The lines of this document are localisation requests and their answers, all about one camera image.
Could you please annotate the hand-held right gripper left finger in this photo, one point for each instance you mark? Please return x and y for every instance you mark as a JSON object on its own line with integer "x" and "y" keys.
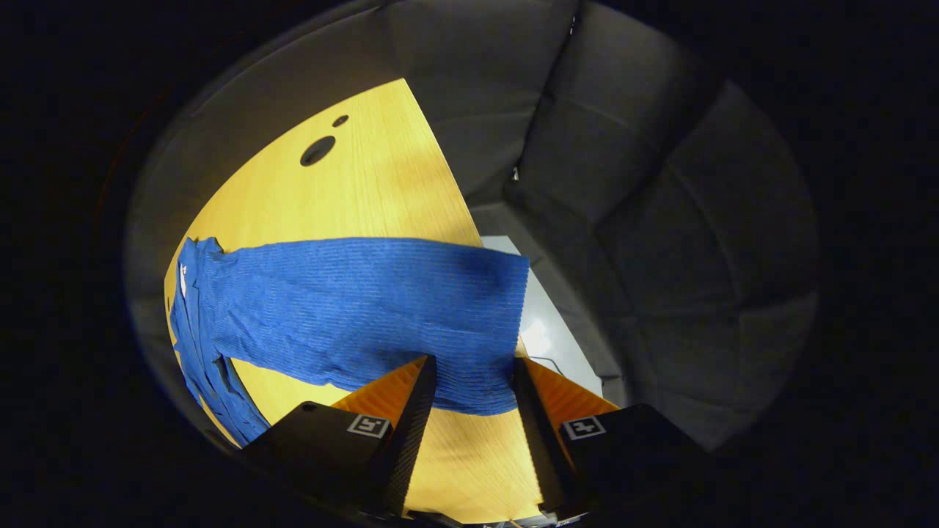
{"x": 411, "y": 440}

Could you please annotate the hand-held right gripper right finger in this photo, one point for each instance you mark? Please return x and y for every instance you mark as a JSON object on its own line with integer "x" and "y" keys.
{"x": 539, "y": 440}

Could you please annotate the black backdrop cloth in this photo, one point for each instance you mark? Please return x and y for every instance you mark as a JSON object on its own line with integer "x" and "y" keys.
{"x": 623, "y": 183}

